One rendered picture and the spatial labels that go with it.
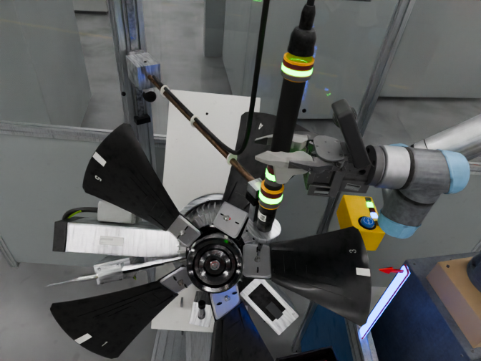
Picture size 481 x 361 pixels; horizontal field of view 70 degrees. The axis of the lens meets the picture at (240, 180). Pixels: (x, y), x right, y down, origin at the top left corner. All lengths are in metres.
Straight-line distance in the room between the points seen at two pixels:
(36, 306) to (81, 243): 1.33
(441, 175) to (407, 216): 0.10
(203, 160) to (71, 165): 0.83
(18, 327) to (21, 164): 0.88
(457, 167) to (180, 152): 0.68
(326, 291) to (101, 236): 0.56
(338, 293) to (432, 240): 1.32
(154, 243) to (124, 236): 0.08
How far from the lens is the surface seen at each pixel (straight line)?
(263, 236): 0.70
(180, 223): 0.78
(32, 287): 2.35
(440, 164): 0.67
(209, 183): 1.00
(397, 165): 0.63
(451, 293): 1.13
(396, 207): 0.71
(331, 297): 0.81
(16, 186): 1.92
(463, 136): 0.80
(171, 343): 1.92
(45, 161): 1.74
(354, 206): 1.18
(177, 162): 1.01
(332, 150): 0.60
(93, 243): 0.96
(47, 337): 2.16
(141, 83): 1.08
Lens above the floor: 1.83
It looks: 41 degrees down
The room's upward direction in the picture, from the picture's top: 7 degrees clockwise
